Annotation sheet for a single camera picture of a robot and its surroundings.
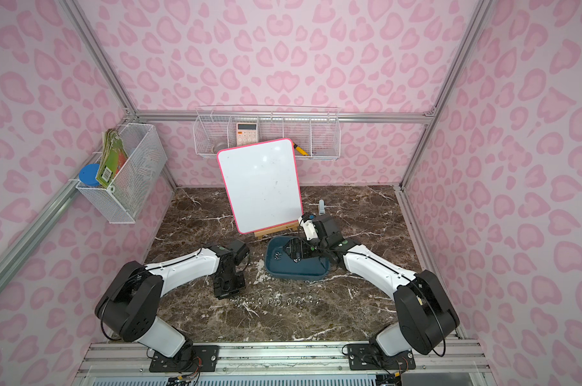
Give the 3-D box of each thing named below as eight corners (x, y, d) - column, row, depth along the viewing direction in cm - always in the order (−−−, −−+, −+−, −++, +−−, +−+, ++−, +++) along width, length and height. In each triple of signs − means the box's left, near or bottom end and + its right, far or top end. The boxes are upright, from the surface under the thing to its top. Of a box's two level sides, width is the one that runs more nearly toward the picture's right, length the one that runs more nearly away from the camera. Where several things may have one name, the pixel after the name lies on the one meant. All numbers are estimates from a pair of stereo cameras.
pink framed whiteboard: (242, 241, 102) (220, 182, 75) (237, 210, 113) (217, 150, 86) (303, 226, 106) (303, 166, 80) (293, 198, 117) (290, 137, 91)
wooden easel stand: (255, 242, 102) (253, 234, 97) (255, 239, 103) (253, 231, 98) (299, 232, 105) (298, 223, 101) (298, 228, 106) (297, 220, 102)
